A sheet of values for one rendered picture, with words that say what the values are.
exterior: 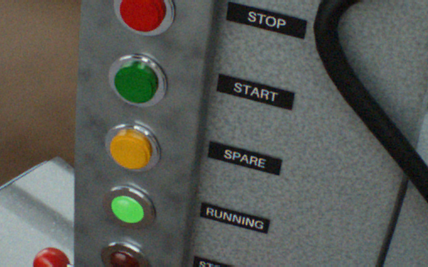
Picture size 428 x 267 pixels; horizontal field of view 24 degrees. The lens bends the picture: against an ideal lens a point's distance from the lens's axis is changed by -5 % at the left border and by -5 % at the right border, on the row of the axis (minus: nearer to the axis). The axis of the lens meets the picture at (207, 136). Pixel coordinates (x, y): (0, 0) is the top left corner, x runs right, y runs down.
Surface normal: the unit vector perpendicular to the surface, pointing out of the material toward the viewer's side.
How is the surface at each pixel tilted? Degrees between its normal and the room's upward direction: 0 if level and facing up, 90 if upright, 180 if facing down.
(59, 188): 0
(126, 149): 90
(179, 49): 90
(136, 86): 90
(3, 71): 0
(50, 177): 0
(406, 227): 90
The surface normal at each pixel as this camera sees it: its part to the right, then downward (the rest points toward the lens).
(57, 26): 0.10, -0.77
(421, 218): -0.27, 0.58
